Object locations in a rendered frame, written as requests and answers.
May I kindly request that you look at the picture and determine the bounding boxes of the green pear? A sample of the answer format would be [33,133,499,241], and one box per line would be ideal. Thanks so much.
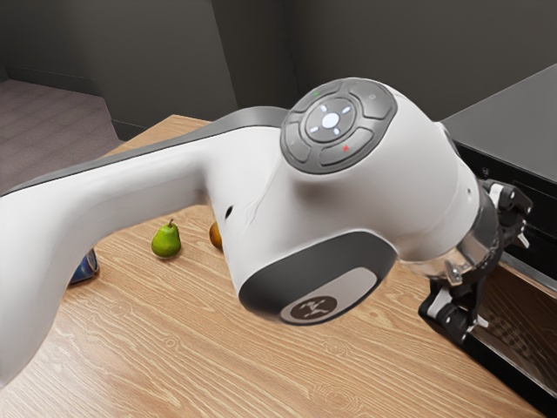
[150,218,183,261]

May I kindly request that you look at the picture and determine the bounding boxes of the brown orange fruit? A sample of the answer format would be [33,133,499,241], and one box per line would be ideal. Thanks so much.
[208,221,225,252]

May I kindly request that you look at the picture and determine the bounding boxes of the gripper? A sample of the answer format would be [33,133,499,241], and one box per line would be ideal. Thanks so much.
[417,177,534,346]

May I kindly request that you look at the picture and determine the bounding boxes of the black oven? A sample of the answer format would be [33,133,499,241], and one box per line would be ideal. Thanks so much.
[440,63,557,284]

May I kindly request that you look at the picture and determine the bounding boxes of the open oven door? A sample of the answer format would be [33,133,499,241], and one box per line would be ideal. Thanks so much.
[460,252,557,408]

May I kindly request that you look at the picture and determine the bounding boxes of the blue can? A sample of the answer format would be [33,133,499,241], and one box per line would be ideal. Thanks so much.
[68,248,101,286]

